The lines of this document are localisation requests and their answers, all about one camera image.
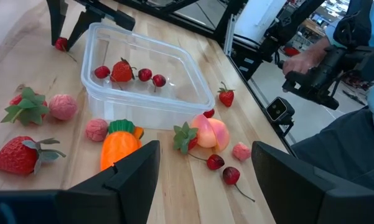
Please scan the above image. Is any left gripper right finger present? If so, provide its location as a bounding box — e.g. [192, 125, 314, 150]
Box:
[251, 141, 374, 224]

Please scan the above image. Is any person's hand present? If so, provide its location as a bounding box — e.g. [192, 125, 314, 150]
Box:
[282, 51, 318, 76]

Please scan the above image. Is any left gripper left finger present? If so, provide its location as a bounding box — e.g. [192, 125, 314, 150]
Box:
[56, 140, 161, 224]

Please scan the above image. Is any clear plastic tupperware container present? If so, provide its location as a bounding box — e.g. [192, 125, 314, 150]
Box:
[80, 22, 216, 131]

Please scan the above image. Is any plastic peach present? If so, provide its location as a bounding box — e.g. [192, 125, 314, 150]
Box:
[190, 114, 231, 152]

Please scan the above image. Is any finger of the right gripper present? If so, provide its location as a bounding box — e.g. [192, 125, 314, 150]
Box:
[65, 7, 106, 52]
[45, 0, 68, 46]

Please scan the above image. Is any person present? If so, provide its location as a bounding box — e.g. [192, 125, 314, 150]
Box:
[291, 0, 374, 194]

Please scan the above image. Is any orange plastic carrot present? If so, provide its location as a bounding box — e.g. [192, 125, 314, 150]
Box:
[100, 119, 145, 172]

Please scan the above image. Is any black table-level camera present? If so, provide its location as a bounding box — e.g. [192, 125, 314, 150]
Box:
[265, 96, 296, 138]

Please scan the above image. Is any small red plastic strawberry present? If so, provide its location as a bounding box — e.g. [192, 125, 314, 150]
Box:
[217, 81, 236, 108]

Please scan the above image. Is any pink plastic raspberry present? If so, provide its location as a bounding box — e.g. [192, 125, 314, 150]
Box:
[231, 142, 252, 162]
[85, 118, 110, 142]
[48, 94, 79, 121]

